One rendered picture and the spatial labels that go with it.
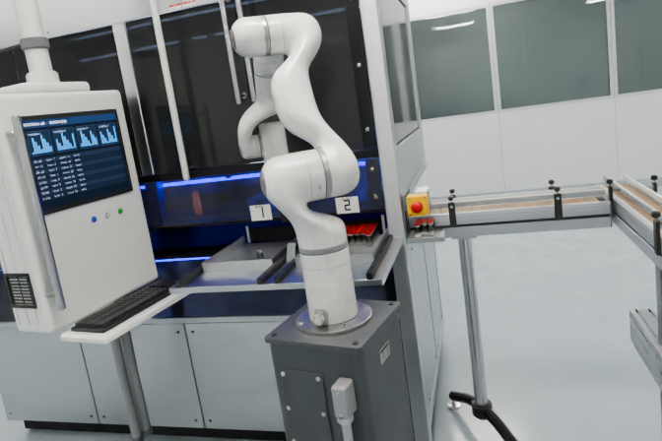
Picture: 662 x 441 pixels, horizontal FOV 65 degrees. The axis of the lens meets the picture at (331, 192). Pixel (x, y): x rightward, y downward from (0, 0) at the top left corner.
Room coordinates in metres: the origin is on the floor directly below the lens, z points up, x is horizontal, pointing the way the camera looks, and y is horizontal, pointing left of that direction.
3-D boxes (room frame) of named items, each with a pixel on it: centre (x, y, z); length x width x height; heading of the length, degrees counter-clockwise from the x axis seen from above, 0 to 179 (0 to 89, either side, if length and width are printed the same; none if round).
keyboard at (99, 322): (1.69, 0.72, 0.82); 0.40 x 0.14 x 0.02; 155
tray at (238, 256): (1.84, 0.30, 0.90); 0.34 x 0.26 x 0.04; 163
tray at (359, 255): (1.74, -0.03, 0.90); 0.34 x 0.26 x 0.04; 163
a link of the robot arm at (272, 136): (1.71, 0.17, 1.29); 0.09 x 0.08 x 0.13; 104
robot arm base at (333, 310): (1.21, 0.04, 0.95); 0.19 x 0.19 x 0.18
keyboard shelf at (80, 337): (1.71, 0.75, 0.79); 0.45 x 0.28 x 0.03; 155
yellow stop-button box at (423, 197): (1.79, -0.30, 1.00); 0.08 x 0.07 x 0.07; 163
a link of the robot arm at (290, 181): (1.21, 0.07, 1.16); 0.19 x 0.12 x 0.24; 104
